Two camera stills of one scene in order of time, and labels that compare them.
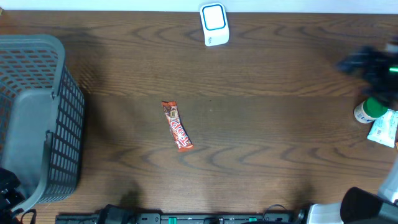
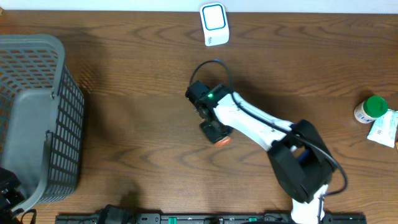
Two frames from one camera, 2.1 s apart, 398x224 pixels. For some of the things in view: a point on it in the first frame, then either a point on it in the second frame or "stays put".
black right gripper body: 382,73 to 214,130
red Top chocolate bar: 182,138 to 222,142
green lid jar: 368,110 stays put
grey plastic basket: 41,118 stays put
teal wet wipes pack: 385,128 stays put
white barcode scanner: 215,24 stays put
